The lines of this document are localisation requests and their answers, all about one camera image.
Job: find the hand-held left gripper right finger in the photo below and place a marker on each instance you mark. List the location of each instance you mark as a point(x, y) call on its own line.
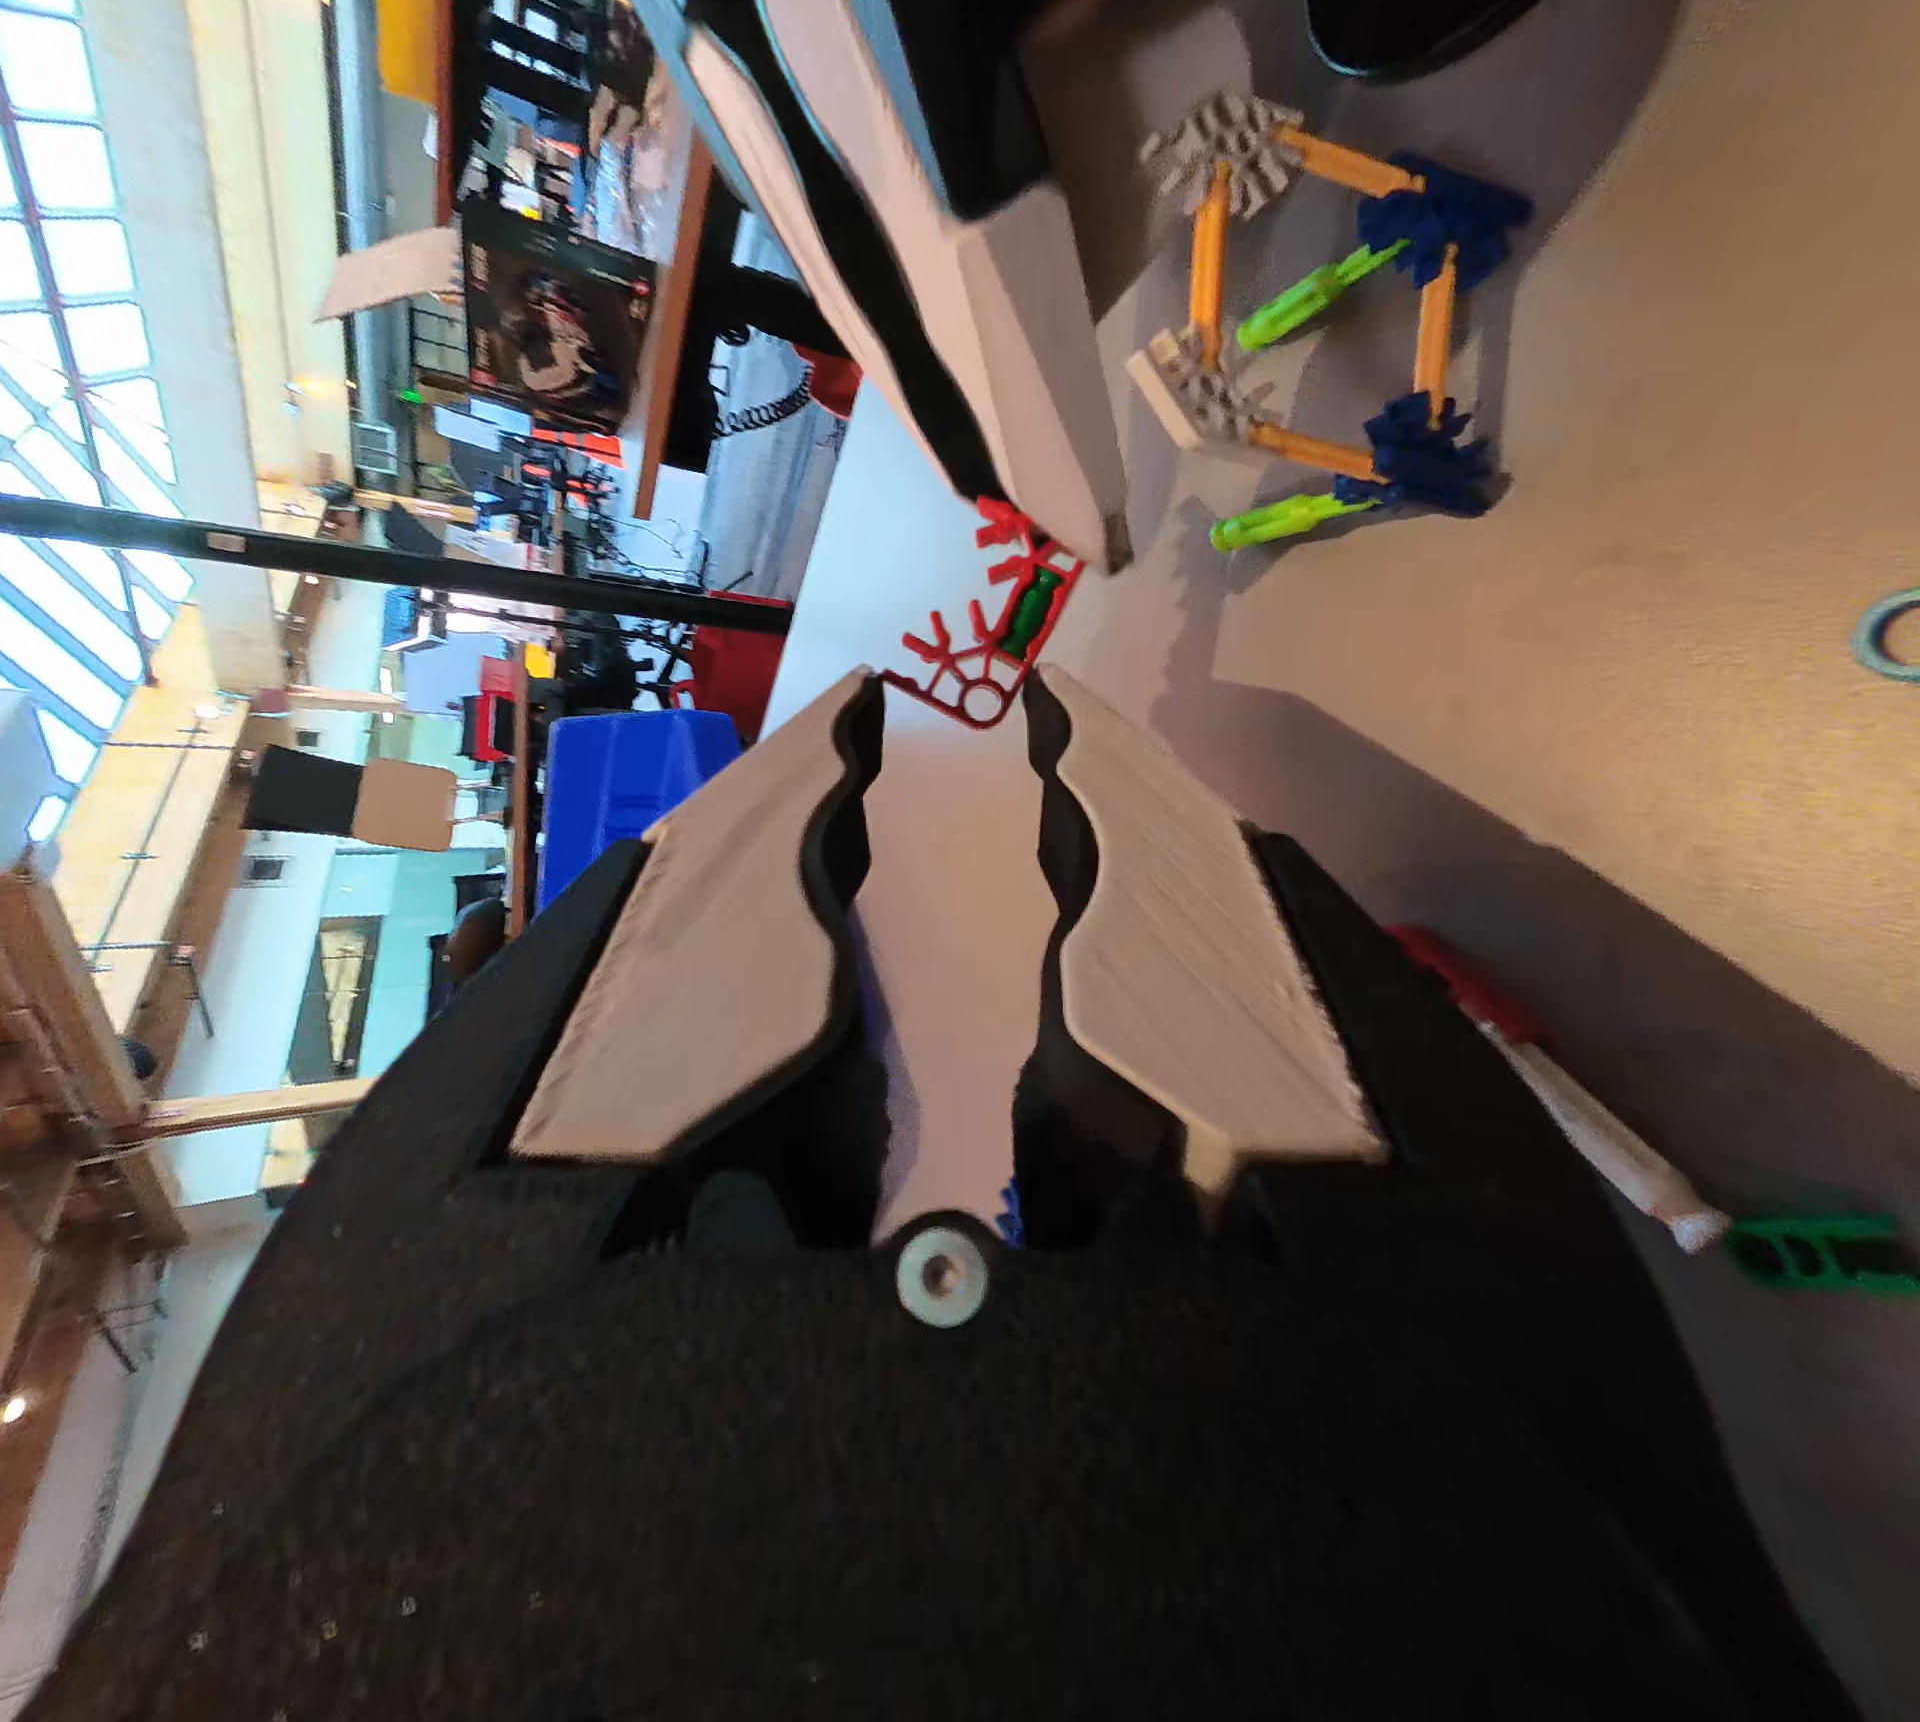
point(1203, 1004)

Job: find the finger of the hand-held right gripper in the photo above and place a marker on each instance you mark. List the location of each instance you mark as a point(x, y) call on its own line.
point(1036, 373)
point(780, 207)

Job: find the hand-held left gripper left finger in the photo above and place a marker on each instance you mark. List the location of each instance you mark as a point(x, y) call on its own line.
point(691, 1004)

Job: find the red connectors with green clip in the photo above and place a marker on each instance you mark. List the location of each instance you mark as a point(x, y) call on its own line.
point(975, 672)

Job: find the colourful rod connector toy model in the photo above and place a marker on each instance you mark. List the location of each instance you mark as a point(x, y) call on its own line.
point(1434, 445)

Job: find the person's right hand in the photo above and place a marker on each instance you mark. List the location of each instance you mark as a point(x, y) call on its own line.
point(1083, 13)

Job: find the wooden desk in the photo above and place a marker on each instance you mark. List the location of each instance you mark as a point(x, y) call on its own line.
point(677, 328)

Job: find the orange tote bin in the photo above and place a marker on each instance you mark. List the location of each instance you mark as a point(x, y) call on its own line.
point(832, 385)

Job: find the blue plastic bin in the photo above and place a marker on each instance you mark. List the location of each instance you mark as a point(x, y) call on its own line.
point(632, 776)

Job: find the black toy car box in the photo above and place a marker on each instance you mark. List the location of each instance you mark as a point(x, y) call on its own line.
point(555, 312)

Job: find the yellow bin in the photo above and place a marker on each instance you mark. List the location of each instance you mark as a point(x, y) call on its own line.
point(404, 13)

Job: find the red tote basket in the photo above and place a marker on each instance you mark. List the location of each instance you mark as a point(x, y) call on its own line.
point(735, 672)

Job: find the tan chair backrest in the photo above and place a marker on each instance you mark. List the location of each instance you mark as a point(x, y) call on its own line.
point(404, 804)

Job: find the red connector with white rod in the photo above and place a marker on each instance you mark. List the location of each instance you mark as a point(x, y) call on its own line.
point(1592, 1120)

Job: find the black stand pole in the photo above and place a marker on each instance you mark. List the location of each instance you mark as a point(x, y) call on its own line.
point(376, 562)

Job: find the green connector piece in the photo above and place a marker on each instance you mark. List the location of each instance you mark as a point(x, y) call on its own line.
point(1814, 1256)

